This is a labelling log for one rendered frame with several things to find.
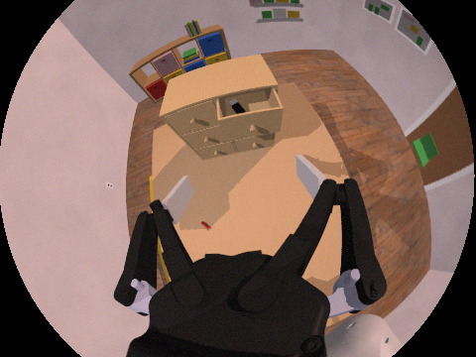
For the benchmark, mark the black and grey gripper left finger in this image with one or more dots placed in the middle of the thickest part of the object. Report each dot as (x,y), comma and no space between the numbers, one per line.
(138,282)

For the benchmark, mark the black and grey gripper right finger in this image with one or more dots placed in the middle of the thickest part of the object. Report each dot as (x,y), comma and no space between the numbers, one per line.
(361,280)

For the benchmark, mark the small wooden chest of drawers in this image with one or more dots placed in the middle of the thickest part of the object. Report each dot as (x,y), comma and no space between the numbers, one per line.
(213,81)

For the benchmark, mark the brown wooden drawer front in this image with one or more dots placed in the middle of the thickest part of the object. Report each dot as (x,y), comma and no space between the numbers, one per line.
(265,121)
(201,137)
(194,117)
(249,143)
(216,150)

